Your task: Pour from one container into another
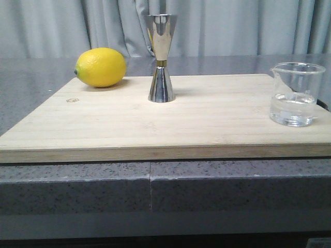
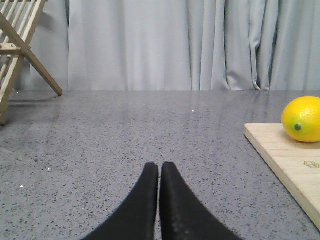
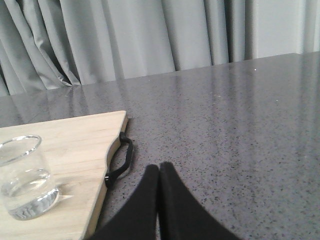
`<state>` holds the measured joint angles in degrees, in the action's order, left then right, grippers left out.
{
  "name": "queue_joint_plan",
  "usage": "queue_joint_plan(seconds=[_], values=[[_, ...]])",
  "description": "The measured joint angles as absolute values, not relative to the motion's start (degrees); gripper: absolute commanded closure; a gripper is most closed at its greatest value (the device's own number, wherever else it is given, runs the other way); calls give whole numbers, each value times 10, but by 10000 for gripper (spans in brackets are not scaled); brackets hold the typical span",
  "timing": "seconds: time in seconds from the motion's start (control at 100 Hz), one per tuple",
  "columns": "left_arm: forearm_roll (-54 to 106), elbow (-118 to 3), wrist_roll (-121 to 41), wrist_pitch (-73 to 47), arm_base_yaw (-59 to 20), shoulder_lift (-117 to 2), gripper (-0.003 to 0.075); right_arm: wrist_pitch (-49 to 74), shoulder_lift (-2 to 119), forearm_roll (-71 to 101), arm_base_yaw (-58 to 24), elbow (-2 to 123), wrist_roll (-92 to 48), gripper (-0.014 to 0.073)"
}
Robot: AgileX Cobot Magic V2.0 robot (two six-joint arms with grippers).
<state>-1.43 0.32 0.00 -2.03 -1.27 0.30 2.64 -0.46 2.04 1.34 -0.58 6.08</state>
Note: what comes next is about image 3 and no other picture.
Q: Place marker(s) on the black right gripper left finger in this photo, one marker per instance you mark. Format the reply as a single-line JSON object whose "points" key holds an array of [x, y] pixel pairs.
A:
{"points": [[136, 220]]}

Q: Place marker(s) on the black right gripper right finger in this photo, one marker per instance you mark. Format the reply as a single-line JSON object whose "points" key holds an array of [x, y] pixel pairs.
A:
{"points": [[181, 216]]}

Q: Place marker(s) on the clear glass beaker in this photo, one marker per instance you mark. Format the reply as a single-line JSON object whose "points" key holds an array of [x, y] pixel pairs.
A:
{"points": [[27, 186]]}

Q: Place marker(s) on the grey curtain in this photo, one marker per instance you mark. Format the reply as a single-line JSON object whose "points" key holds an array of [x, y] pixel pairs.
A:
{"points": [[51, 44]]}

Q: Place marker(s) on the wooden cutting board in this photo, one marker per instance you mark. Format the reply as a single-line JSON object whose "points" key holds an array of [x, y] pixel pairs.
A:
{"points": [[79, 151]]}

